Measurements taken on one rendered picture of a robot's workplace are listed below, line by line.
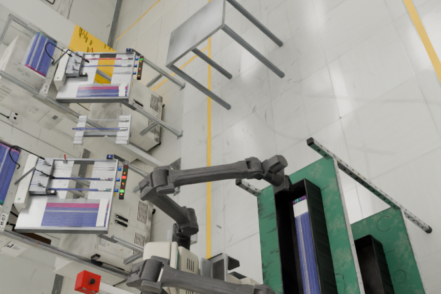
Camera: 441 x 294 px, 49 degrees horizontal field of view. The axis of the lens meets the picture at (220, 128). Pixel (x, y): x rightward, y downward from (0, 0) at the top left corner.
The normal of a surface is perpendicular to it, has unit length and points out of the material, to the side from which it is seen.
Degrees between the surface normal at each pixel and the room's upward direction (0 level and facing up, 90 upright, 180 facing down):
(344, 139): 0
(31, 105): 90
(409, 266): 0
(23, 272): 90
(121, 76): 44
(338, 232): 0
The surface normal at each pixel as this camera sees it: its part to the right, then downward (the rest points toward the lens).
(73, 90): 0.00, -0.65
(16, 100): 0.01, 0.76
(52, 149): 0.71, -0.47
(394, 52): -0.70, -0.46
